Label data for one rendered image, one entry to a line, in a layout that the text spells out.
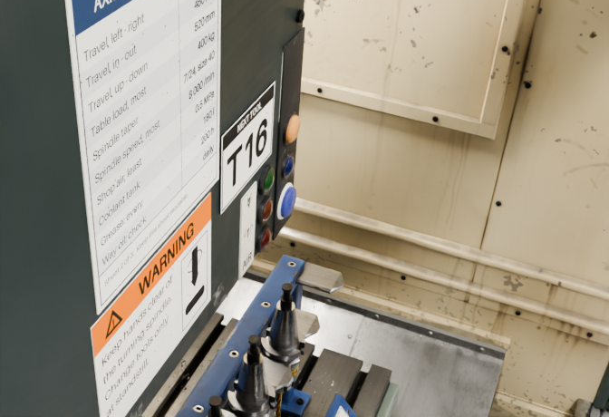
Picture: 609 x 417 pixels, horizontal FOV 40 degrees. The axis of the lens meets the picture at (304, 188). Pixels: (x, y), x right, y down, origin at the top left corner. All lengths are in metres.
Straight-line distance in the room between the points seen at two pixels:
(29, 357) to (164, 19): 0.20
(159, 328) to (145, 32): 0.22
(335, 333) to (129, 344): 1.26
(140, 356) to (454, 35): 0.97
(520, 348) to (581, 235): 0.32
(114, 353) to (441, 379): 1.28
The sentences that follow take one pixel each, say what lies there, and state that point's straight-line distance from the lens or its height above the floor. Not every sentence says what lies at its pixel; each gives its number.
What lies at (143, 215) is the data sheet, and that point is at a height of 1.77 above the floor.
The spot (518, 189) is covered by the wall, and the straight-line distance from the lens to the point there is 1.55.
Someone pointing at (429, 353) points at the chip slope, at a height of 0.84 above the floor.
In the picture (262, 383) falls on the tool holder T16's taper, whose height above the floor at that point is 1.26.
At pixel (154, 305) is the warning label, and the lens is 0.58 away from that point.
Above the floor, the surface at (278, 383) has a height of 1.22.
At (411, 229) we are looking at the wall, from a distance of 1.65.
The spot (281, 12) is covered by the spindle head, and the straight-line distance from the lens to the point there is 0.66.
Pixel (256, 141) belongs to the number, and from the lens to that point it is 0.67.
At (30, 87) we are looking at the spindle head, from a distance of 0.39.
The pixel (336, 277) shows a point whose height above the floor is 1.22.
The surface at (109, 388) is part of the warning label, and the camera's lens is 0.56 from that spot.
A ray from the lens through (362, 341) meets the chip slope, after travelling 1.79.
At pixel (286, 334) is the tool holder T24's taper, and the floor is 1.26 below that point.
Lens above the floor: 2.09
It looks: 35 degrees down
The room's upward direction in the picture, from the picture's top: 5 degrees clockwise
